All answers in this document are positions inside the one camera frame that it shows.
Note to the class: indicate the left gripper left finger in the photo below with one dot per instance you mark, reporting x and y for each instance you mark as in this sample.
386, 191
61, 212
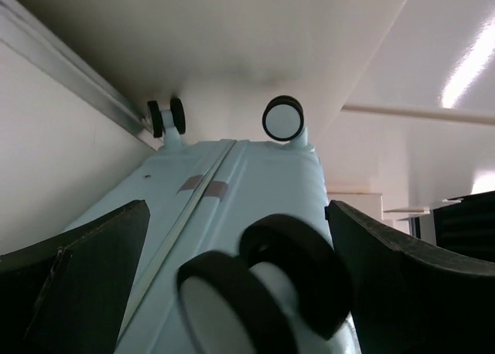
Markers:
68, 293

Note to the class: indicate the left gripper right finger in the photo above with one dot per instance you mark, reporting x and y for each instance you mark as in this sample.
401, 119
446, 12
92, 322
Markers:
410, 296

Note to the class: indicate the light blue hardshell suitcase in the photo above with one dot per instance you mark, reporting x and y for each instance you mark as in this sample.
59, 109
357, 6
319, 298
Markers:
238, 256

